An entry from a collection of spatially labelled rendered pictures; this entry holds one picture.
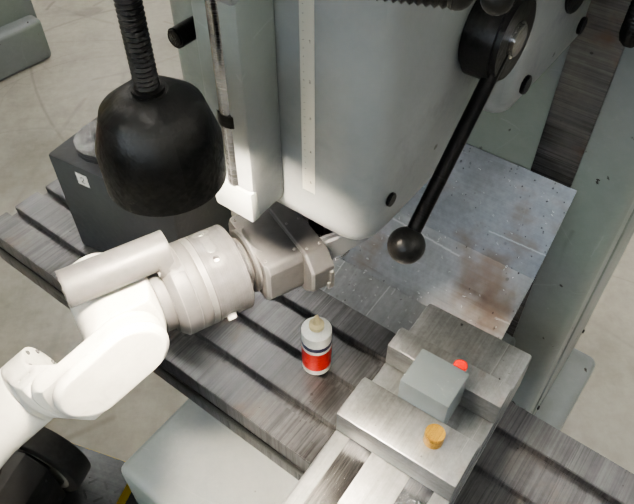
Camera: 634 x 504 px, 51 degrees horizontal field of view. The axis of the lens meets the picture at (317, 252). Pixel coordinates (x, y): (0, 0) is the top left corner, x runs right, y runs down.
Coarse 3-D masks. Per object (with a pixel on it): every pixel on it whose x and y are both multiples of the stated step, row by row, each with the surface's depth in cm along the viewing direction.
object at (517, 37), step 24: (528, 0) 47; (480, 24) 46; (504, 24) 46; (528, 24) 49; (480, 48) 47; (504, 48) 47; (480, 72) 48; (504, 72) 50; (480, 96) 49; (456, 144) 50; (432, 192) 50; (408, 240) 50
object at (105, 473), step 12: (96, 456) 138; (108, 456) 138; (96, 468) 136; (108, 468) 136; (120, 468) 136; (84, 480) 134; (96, 480) 134; (108, 480) 134; (120, 480) 134; (72, 492) 133; (84, 492) 133; (96, 492) 133; (108, 492) 133; (120, 492) 133
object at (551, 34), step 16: (544, 0) 53; (560, 0) 57; (576, 0) 60; (544, 16) 55; (560, 16) 59; (576, 16) 64; (544, 32) 57; (560, 32) 62; (576, 32) 66; (528, 48) 56; (544, 48) 60; (560, 48) 64; (528, 64) 58; (544, 64) 62; (512, 80) 58; (528, 80) 59; (496, 96) 59; (512, 96) 59; (496, 112) 61
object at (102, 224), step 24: (96, 120) 96; (72, 144) 94; (72, 168) 92; (96, 168) 91; (72, 192) 96; (96, 192) 93; (72, 216) 102; (96, 216) 98; (120, 216) 94; (144, 216) 90; (168, 216) 87; (192, 216) 91; (216, 216) 97; (96, 240) 103; (120, 240) 99; (168, 240) 91
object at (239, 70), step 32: (192, 0) 41; (224, 0) 38; (256, 0) 40; (224, 32) 41; (256, 32) 41; (224, 64) 43; (256, 64) 43; (224, 96) 44; (256, 96) 45; (224, 128) 47; (256, 128) 46; (256, 160) 48; (224, 192) 52; (256, 192) 50
